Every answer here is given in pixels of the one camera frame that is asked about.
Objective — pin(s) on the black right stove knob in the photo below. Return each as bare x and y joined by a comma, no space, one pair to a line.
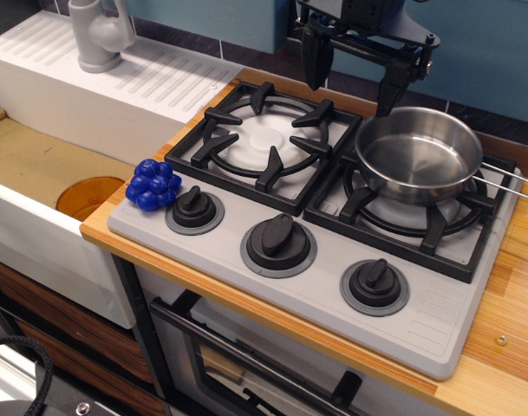
375,288

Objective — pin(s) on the stainless steel pan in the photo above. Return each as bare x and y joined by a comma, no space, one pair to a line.
421,156

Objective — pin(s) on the black left stove knob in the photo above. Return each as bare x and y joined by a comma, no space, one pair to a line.
195,213

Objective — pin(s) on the white toy sink unit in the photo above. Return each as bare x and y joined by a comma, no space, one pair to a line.
60,125

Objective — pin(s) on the wooden drawer front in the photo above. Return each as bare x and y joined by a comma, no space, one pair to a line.
101,355

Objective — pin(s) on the black burner grate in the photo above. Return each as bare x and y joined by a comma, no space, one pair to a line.
265,146
452,239

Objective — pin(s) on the black left burner grate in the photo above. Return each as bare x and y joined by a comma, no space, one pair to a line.
265,146

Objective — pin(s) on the oven door with handle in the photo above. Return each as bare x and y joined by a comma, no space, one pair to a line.
236,366

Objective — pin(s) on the orange plastic bowl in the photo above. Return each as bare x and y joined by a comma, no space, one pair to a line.
82,198

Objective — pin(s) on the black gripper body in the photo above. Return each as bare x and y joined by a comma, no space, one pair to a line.
376,31

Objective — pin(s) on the grey toy faucet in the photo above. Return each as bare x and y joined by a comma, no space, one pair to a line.
100,39

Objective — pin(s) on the blue toy blueberry cluster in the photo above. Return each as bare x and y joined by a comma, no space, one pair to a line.
154,185

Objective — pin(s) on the black right burner grate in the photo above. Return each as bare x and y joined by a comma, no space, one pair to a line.
452,239

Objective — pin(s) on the black stove knob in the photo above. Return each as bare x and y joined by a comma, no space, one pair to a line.
375,288
195,213
278,247

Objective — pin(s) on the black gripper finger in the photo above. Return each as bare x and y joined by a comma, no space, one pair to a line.
317,55
399,74

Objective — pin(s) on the black middle stove knob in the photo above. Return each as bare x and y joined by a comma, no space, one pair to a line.
278,247

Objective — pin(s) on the grey toy stove top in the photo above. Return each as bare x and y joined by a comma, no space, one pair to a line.
428,334

